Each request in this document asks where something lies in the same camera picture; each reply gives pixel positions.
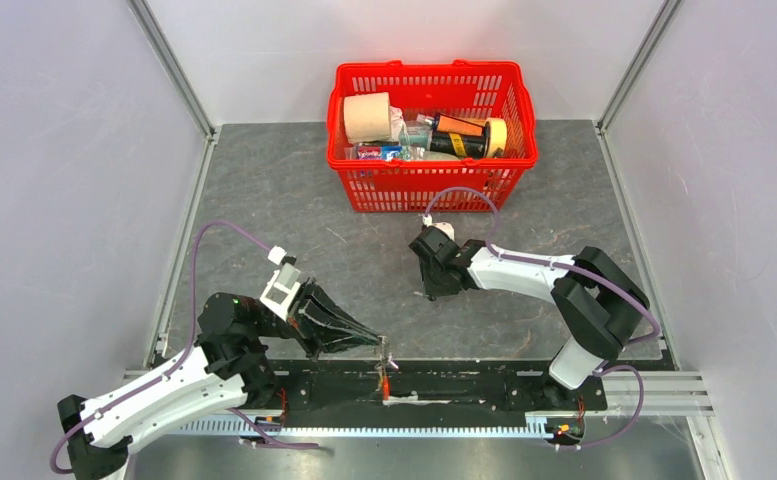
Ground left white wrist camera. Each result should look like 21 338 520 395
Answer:
259 246 301 321

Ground yellow masking tape roll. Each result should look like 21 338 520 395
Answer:
484 117 508 158

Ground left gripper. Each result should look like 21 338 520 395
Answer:
254 276 384 360

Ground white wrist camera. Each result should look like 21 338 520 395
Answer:
259 246 301 321
422 214 455 241

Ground snack packets in basket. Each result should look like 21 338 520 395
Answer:
345 107 434 161

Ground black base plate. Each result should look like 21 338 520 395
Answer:
241 359 608 429

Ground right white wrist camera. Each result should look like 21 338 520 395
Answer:
422 214 455 241

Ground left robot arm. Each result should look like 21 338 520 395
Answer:
50 279 382 479

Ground red plastic basket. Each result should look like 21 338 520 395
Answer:
326 59 539 213

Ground beige paper roll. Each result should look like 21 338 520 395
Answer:
342 92 392 144

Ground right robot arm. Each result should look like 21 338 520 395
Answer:
409 224 656 409

